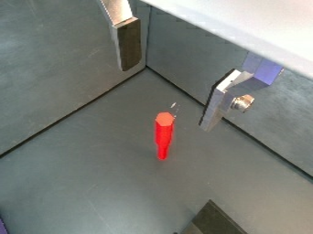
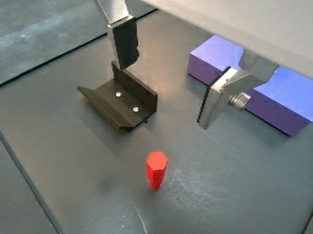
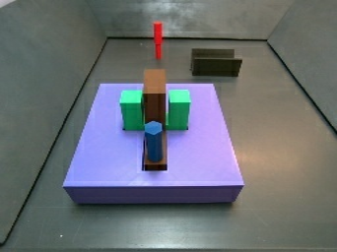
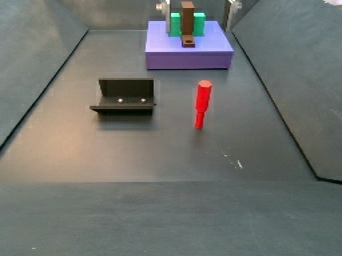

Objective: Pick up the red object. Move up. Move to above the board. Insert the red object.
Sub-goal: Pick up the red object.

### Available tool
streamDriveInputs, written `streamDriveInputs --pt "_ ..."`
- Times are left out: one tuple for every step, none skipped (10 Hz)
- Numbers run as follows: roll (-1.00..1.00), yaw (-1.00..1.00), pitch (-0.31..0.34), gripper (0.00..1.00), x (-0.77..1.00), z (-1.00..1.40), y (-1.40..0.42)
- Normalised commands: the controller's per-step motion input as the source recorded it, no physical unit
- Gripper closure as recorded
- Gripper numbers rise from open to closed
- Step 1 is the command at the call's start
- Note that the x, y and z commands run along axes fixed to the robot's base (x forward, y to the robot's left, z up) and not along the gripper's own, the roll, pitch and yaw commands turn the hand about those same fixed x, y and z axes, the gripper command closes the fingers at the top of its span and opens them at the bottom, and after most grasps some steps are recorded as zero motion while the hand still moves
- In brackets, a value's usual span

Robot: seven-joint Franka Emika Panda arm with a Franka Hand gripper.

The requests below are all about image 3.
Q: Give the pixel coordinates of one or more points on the red cylindrical peg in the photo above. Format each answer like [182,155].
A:
[157,38]

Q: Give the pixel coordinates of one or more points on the purple base board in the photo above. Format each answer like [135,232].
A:
[105,175]

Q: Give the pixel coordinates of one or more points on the blue hexagonal peg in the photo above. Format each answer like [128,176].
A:
[152,135]

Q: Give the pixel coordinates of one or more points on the right green block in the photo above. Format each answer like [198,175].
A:
[179,103]

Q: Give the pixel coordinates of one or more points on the green block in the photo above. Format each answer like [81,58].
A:
[179,103]
[131,109]

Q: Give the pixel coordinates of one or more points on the left green block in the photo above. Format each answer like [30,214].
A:
[131,109]

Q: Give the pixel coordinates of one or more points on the brown T-shaped block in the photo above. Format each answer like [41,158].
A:
[153,112]

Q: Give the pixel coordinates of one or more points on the black rectangular holder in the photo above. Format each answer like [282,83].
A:
[214,62]

